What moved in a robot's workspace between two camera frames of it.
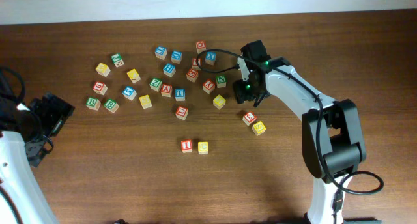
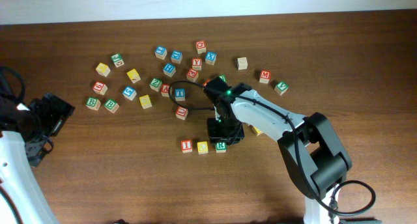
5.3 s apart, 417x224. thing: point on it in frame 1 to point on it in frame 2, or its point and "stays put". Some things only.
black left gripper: x=59 y=111 stays put
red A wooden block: x=166 y=90 stays put
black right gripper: x=241 y=94 to x=214 y=135
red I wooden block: x=186 y=146 stays put
